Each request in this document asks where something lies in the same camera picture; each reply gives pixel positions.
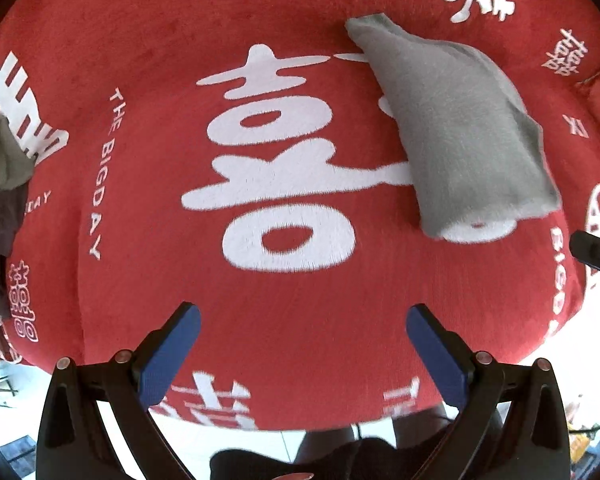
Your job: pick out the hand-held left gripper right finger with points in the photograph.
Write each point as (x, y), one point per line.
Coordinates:
(437, 360)

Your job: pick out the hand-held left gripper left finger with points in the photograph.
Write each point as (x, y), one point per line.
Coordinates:
(170, 360)

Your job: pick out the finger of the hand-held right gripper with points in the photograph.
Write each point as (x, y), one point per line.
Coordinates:
(597, 252)

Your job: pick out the grey fleece garment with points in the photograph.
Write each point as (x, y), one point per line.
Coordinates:
(460, 120)

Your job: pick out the person's dark pants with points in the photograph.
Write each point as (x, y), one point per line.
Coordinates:
(340, 452)

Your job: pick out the red printed blanket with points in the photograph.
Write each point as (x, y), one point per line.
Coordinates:
(300, 280)

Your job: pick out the green cloth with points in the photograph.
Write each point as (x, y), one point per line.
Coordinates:
(0, 155)

